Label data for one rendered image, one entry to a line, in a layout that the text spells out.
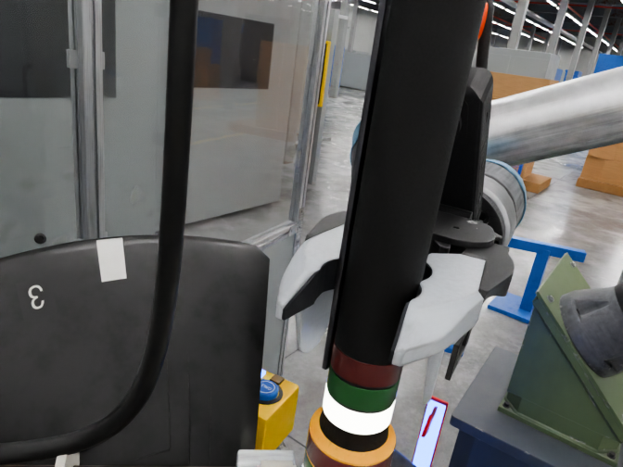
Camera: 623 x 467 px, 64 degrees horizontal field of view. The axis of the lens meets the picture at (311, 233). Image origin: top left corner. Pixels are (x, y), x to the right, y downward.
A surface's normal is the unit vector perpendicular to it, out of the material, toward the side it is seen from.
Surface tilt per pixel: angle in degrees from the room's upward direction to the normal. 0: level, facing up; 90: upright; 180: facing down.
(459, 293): 1
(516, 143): 97
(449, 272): 1
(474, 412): 0
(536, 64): 90
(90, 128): 90
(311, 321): 94
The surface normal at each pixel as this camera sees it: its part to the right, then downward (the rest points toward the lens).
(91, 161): 0.87, 0.27
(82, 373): 0.19, -0.40
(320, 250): 0.14, -0.93
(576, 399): -0.59, 0.21
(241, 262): 0.39, -0.57
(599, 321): -0.52, -0.37
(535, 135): -0.20, 0.44
